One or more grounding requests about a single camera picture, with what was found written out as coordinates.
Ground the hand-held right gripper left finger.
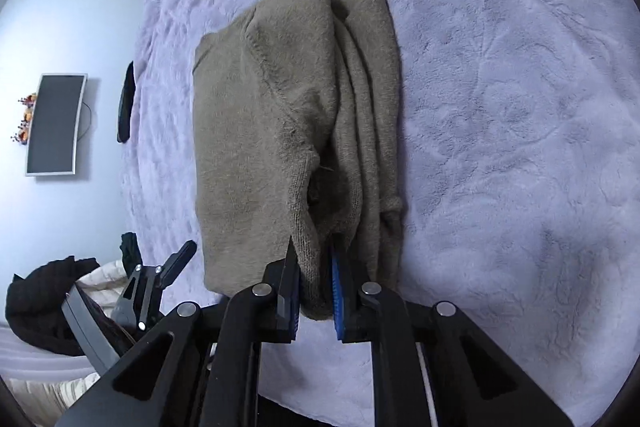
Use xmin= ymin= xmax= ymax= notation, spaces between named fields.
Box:
xmin=52 ymin=234 xmax=302 ymax=427

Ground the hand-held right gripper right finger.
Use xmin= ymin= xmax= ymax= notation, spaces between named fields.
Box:
xmin=327 ymin=239 xmax=576 ymax=427

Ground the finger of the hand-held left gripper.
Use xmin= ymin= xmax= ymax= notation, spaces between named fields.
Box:
xmin=111 ymin=240 xmax=197 ymax=333

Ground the olive grey knit sweater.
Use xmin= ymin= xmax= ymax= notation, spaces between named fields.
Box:
xmin=192 ymin=0 xmax=405 ymax=322

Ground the small dark cloth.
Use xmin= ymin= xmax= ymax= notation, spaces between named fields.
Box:
xmin=120 ymin=232 xmax=143 ymax=273

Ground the black cloth pile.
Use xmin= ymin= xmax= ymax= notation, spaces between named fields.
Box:
xmin=6 ymin=257 xmax=108 ymax=355

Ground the white striped bedding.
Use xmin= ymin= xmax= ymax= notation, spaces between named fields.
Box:
xmin=0 ymin=372 xmax=103 ymax=415

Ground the black flat object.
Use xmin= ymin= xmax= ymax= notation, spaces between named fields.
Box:
xmin=116 ymin=61 xmax=136 ymax=144

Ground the orange flower decoration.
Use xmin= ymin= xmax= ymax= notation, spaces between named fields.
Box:
xmin=10 ymin=93 xmax=38 ymax=146

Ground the lavender fleece blanket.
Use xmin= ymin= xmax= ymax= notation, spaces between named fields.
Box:
xmin=117 ymin=0 xmax=640 ymax=427

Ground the thin screen cable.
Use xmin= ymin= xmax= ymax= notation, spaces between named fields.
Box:
xmin=75 ymin=101 xmax=94 ymax=142

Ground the wall-mounted flat screen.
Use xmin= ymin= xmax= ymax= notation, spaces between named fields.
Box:
xmin=25 ymin=73 xmax=88 ymax=176

